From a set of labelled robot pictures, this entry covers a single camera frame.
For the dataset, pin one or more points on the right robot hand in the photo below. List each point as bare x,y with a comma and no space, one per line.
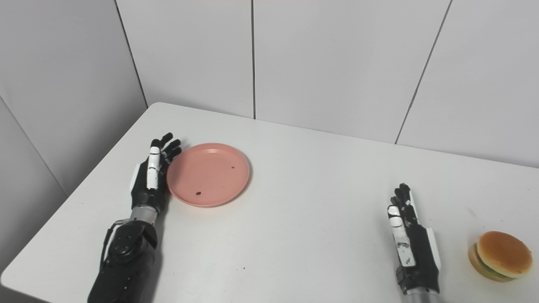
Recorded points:
412,252

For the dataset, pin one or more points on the pink plate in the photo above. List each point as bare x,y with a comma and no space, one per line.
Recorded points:
208,174

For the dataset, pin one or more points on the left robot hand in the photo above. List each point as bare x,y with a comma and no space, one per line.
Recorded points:
149,181

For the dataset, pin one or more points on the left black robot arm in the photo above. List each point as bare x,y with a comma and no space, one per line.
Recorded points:
126,256

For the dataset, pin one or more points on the toy hamburger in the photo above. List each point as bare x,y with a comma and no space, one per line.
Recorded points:
501,255

